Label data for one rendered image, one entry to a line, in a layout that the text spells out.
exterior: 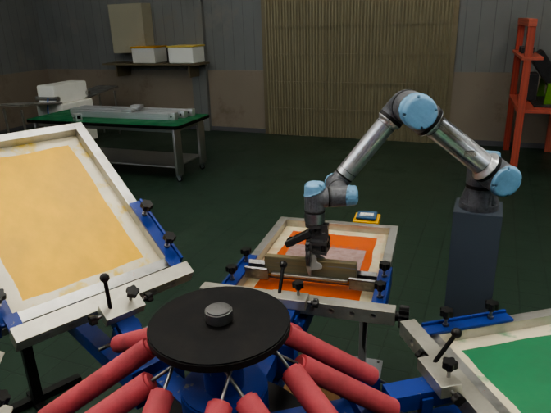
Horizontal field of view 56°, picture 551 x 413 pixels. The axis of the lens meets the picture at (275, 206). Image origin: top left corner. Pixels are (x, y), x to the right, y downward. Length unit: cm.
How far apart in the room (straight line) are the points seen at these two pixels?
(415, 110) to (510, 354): 82
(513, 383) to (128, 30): 938
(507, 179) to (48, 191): 164
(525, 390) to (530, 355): 18
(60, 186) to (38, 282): 43
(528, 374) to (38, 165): 179
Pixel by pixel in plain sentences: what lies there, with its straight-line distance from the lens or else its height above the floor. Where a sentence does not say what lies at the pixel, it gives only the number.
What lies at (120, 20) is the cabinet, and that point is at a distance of 1035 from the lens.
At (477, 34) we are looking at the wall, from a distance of 843.
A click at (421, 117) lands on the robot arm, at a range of 180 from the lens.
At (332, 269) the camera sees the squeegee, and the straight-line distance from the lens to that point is 195.
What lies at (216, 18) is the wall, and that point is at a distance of 959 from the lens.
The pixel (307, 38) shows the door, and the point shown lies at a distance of 886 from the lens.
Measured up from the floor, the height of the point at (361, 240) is 95.
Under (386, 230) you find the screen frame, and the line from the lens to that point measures 249.
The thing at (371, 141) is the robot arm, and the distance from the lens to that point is 194.
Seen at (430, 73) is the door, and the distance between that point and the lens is 846.
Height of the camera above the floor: 193
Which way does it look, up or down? 20 degrees down
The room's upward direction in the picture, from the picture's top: 2 degrees counter-clockwise
